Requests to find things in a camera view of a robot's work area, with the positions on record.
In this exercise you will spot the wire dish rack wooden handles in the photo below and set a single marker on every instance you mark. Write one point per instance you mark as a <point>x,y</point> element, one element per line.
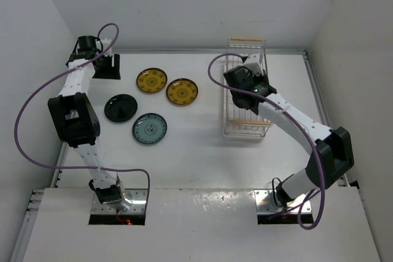
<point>245,46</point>

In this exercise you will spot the black plate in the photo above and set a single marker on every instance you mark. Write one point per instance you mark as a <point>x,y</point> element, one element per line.
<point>120,108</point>

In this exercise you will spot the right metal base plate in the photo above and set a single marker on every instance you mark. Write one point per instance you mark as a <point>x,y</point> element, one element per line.
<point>265,203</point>

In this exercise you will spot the metal base plate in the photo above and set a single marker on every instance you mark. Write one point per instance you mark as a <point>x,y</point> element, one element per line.
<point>265,203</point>
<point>135,202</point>

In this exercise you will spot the yellow patterned plate right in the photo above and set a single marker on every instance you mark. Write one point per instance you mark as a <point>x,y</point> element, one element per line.
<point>182,92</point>

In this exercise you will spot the yellow patterned plate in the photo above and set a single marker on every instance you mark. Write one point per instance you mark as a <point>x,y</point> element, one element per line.
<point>182,92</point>
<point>151,80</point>

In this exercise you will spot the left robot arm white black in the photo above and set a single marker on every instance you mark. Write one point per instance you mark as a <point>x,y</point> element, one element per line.
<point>77,123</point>

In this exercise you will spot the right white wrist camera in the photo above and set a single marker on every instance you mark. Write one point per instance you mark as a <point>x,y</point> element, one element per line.
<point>253,62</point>

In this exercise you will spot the blue green patterned plate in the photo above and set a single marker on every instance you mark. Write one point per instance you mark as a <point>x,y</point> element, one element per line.
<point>149,129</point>

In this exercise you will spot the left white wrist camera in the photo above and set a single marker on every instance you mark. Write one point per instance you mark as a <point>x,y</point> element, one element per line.
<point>102,44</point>

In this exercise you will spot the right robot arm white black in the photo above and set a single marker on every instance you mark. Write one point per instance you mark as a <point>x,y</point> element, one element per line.
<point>330,150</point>

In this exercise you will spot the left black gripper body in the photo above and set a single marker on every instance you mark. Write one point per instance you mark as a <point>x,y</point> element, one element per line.
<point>105,70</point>

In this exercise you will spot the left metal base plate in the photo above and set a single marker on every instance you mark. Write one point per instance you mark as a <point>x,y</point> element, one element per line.
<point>135,202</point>

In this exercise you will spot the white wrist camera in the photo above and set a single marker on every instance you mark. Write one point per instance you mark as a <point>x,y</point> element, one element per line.
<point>253,62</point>
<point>102,44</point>

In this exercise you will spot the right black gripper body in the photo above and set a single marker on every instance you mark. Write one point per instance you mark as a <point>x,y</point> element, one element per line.
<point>235,100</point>

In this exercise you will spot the yellow patterned plate left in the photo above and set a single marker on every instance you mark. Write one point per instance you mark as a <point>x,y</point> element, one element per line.
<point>151,80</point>

